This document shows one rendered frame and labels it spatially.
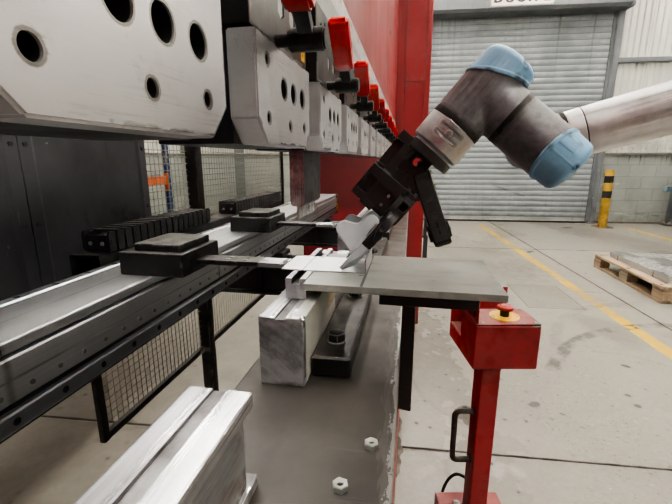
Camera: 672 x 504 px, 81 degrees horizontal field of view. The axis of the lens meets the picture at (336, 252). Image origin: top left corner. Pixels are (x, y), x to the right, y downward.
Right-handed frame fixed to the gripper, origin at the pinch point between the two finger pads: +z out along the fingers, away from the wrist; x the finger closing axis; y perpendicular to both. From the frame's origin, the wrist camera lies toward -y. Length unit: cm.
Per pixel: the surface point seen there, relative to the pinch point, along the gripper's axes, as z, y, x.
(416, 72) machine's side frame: -59, 38, -214
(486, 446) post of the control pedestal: 27, -65, -42
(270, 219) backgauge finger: 15.6, 20.2, -33.1
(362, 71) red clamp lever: -22.4, 18.5, -7.0
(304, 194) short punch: -4.4, 11.5, 6.1
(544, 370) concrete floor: 21, -132, -161
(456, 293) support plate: -8.7, -11.9, 10.3
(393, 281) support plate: -3.7, -5.7, 7.1
